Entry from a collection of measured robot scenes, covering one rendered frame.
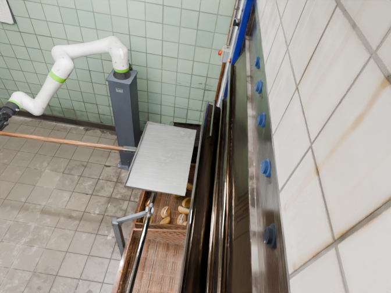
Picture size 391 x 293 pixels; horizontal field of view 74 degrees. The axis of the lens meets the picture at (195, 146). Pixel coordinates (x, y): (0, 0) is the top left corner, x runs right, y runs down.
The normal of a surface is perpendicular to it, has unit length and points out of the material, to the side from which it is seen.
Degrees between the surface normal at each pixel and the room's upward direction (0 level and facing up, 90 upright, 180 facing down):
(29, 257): 0
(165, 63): 90
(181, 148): 4
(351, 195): 90
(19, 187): 0
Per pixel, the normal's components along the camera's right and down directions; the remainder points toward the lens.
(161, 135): 0.05, -0.66
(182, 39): -0.11, 0.74
